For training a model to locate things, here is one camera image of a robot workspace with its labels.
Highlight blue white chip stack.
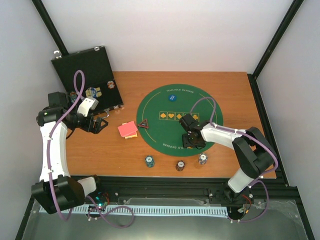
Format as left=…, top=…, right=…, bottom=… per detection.
left=198, top=153, right=208, bottom=165

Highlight blue small blind button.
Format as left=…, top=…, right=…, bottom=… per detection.
left=167, top=94, right=177, bottom=102

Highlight green blue chip stack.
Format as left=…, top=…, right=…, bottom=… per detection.
left=145, top=155, right=155, bottom=168

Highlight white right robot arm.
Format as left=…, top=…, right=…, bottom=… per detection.
left=179, top=119, right=279, bottom=202

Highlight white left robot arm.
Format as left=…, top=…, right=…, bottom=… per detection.
left=31, top=92, right=108, bottom=214

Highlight chip stack in case left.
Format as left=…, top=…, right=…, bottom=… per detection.
left=69, top=91, right=78, bottom=103

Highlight boxed card deck in case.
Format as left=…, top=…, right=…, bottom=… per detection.
left=85, top=87, right=102, bottom=99

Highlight pink-backed card deck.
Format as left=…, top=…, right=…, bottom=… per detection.
left=117, top=121, right=138, bottom=137

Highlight gold card box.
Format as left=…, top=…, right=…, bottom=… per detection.
left=124, top=122, right=138, bottom=140

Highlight black poker chip case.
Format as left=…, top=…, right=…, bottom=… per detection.
left=51, top=46, right=124, bottom=116

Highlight orange chip stack in case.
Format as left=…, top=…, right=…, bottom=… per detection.
left=107, top=80, right=115, bottom=89

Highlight green round poker mat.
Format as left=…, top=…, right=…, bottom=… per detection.
left=136, top=84, right=214, bottom=157

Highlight triangular all in marker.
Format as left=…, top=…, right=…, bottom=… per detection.
left=137, top=118, right=149, bottom=129

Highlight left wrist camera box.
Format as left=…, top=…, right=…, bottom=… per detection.
left=77, top=97, right=99, bottom=117

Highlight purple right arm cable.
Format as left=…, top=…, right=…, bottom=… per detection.
left=189, top=96, right=279, bottom=224

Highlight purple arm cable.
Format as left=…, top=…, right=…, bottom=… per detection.
left=48, top=69, right=136, bottom=230
left=189, top=96, right=279, bottom=224

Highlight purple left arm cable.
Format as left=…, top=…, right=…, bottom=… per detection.
left=48, top=69, right=136, bottom=230

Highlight white slotted cable duct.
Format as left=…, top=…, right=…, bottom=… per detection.
left=85, top=204, right=228, bottom=218

